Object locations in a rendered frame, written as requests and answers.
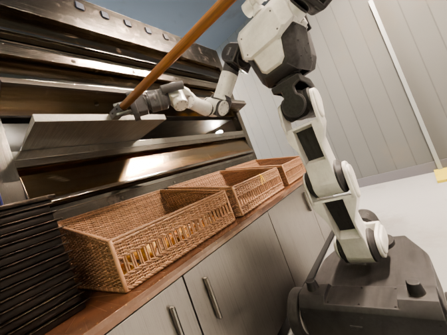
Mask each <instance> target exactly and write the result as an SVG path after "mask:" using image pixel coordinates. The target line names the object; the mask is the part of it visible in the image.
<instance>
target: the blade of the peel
mask: <svg viewBox="0 0 447 335"><path fill-rule="evenodd" d="M165 120H166V117H165V115H164V114H148V115H145V116H141V120H139V121H136V120H135V118H134V115H127V116H122V117H121V118H120V119H119V120H112V119H111V117H110V114H33V115H32V116H31V120H30V122H29V126H28V128H27V132H26V134H25V138H24V140H23V143H22V146H21V149H20V151H25V150H39V149H47V148H61V147H69V146H83V145H91V144H105V143H113V142H127V141H134V140H139V139H140V138H142V137H143V136H145V135H146V134H147V133H148V132H150V131H151V130H153V129H154V128H155V127H157V126H158V125H159V124H161V123H162V122H163V121H165Z"/></svg>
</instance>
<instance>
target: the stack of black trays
mask: <svg viewBox="0 0 447 335"><path fill-rule="evenodd" d="M55 197H56V196H55V194H51V195H46V196H42V197H36V198H32V199H27V200H24V201H18V202H14V203H9V204H5V205H0V335H43V334H45V333H47V332H48V331H50V330H52V329H53V328H54V327H56V326H58V325H59V324H61V323H62V322H64V321H65V320H67V319H69V318H70V317H71V316H73V315H75V314H76V313H78V312H80V311H81V310H82V309H84V308H85V307H86V305H85V302H86V301H88V300H89V299H90V298H81V297H80V294H82V293H84V290H78V288H77V286H78V285H80V284H82V283H81V282H75V280H74V277H76V276H78V274H76V275H74V273H73V270H72V269H74V268H76V267H77V266H72V267H71V266H70V264H69V261H71V260H73V259H74V258H72V259H69V254H68V253H69V252H71V251H73V249H72V250H69V251H65V247H64V245H65V244H67V243H69V242H66V243H63V241H62V239H61V237H62V236H64V235H66V233H65V234H63V235H60V234H61V233H60V231H59V229H60V228H63V227H64V226H61V227H58V226H59V225H58V223H57V221H58V220H60V219H62V217H61V218H58V219H54V216H53V213H55V212H57V211H58V210H55V211H51V210H50V207H49V206H51V205H52V204H53V203H54V202H51V200H53V199H54V198H55Z"/></svg>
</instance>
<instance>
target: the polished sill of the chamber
mask: <svg viewBox="0 0 447 335"><path fill-rule="evenodd" d="M241 134H244V133H243V131H236V132H222V133H214V134H200V135H192V136H178V137H170V138H156V139H149V140H134V141H127V142H113V143H105V144H91V145H83V146H69V147H61V148H47V149H39V150H25V151H18V152H11V153H12V156H13V159H14V161H18V160H29V159H35V158H46V157H53V156H63V155H70V154H81V153H87V152H97V151H104V150H115V149H121V148H132V147H138V146H149V145H155V144H166V143H172V142H183V141H190V140H201V139H206V138H218V137H224V136H234V135H241Z"/></svg>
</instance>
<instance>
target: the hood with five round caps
mask: <svg viewBox="0 0 447 335"><path fill-rule="evenodd" d="M0 10H2V11H6V12H9V13H13V14H16V15H20V16H23V17H28V18H30V19H35V20H38V21H42V22H45V23H49V24H52V25H56V26H60V27H64V28H67V29H71V30H74V31H78V32H82V33H86V34H89V35H93V36H96V37H100V38H103V39H108V40H110V41H115V42H117V43H122V44H125V45H129V46H132V47H136V48H139V49H144V50H147V51H151V52H154V53H158V54H161V55H167V54H168V53H169V52H170V51H171V50H172V49H173V47H174V46H175V45H176V44H177V43H178V42H179V41H180V40H181V39H182V38H181V37H178V36H176V35H173V34H170V33H167V32H166V31H162V30H160V29H157V28H155V27H152V26H150V25H147V24H144V23H141V22H139V21H136V20H134V19H131V18H128V17H125V16H124V15H120V14H118V13H115V12H113V11H110V10H108V9H105V8H102V7H99V6H97V5H94V4H92V3H89V2H87V1H83V0H0ZM178 59H180V60H184V61H188V62H192V63H195V64H199V65H202V66H206V67H209V68H214V69H216V70H217V69H218V68H219V66H218V63H217V60H216V58H215V55H214V52H213V50H212V49H209V48H207V47H204V46H202V45H199V44H197V43H193V44H192V45H191V46H190V47H189V48H188V49H187V50H186V51H185V52H184V53H183V54H182V55H181V56H180V57H179V58H178Z"/></svg>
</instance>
